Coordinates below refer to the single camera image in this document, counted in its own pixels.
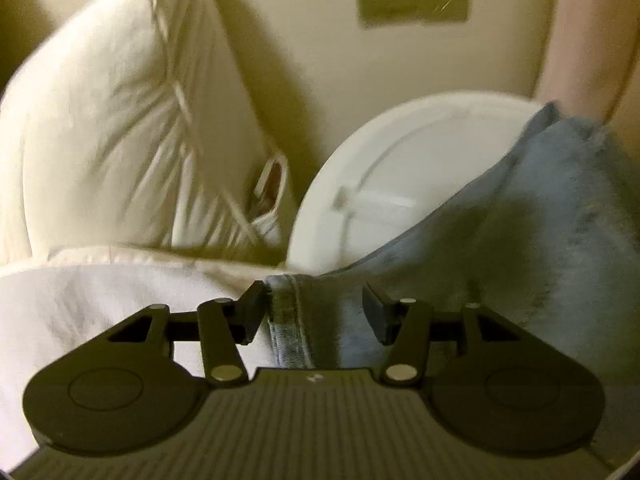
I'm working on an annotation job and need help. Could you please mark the blue denim jeans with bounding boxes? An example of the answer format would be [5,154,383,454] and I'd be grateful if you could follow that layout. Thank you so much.
[267,104,639,466]

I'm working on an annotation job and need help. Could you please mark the pink headboard panel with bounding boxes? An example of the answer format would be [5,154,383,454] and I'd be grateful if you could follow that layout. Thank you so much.
[535,0,639,122]

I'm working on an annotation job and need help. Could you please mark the white round plastic lid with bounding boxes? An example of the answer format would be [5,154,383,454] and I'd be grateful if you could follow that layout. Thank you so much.
[286,91,541,274]

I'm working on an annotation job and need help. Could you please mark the cream pillow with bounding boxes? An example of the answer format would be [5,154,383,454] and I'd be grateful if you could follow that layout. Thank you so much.
[1,0,296,264]

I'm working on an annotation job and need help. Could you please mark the white textured duvet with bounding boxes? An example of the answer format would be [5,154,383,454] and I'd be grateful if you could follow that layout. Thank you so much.
[1,246,283,471]

